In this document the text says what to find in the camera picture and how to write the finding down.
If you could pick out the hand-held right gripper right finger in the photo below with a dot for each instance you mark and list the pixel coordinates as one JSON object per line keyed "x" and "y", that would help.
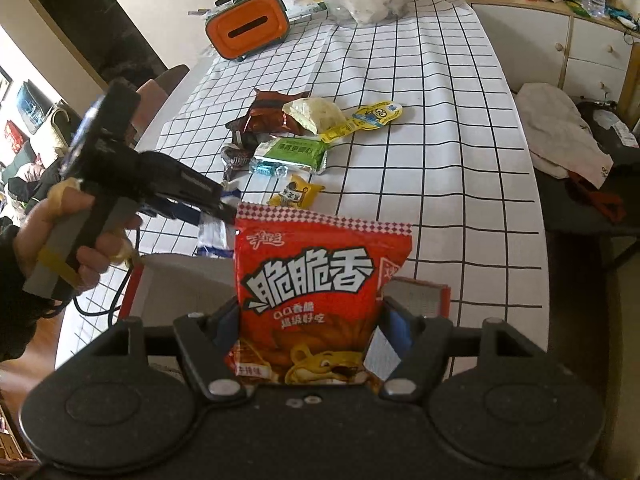
{"x": 400, "y": 330}

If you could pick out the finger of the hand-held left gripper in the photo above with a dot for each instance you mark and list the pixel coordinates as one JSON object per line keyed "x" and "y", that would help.
{"x": 220, "y": 211}

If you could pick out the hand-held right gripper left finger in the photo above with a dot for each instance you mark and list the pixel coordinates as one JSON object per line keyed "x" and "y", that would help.
{"x": 230, "y": 322}

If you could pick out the white blue snack packet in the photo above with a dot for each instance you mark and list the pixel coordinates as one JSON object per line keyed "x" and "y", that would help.
{"x": 212, "y": 237}

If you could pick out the red storage box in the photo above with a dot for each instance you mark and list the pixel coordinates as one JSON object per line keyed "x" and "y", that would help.
{"x": 165, "y": 272}

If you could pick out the red snack bag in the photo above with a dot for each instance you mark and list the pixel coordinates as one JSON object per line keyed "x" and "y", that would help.
{"x": 310, "y": 280}

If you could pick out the brown foil snack packet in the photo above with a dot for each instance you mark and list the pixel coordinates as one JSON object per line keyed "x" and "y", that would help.
{"x": 255, "y": 127}
{"x": 272, "y": 101}

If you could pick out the person's left forearm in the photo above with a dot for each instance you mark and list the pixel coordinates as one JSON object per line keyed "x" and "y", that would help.
{"x": 15, "y": 310}

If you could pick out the person's left hand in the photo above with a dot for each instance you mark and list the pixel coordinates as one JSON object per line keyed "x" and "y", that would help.
{"x": 32, "y": 240}

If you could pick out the dark brown candy packet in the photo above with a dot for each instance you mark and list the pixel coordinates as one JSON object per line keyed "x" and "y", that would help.
{"x": 236, "y": 157}

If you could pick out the small teal candy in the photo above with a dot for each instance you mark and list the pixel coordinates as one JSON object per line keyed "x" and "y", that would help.
{"x": 267, "y": 167}

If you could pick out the pink chair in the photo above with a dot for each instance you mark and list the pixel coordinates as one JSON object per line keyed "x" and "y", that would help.
{"x": 150, "y": 102}

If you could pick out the small yellow snack packet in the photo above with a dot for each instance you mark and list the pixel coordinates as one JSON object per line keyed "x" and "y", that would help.
{"x": 300, "y": 192}

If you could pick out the brown chair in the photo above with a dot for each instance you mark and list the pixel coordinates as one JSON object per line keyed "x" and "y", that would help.
{"x": 172, "y": 77}

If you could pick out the pale green snack packet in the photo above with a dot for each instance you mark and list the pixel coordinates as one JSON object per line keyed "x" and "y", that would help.
{"x": 315, "y": 112}

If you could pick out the white checked tablecloth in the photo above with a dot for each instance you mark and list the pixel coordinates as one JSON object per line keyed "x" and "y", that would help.
{"x": 425, "y": 185}

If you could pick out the orange tissue box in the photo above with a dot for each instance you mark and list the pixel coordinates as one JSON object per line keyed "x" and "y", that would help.
{"x": 245, "y": 30}

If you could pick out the yellow cartoon snack packet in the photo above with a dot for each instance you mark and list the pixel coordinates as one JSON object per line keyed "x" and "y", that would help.
{"x": 372, "y": 115}

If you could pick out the black chair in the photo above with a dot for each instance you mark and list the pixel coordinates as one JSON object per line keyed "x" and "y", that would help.
{"x": 575, "y": 230}

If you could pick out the white green wipes pack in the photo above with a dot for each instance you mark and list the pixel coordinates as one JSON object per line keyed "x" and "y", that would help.
{"x": 305, "y": 2}

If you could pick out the white cloth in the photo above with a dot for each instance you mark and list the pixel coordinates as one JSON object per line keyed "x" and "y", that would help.
{"x": 555, "y": 130}

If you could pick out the white cabinet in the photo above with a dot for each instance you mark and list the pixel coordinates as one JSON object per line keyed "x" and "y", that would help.
{"x": 590, "y": 40}

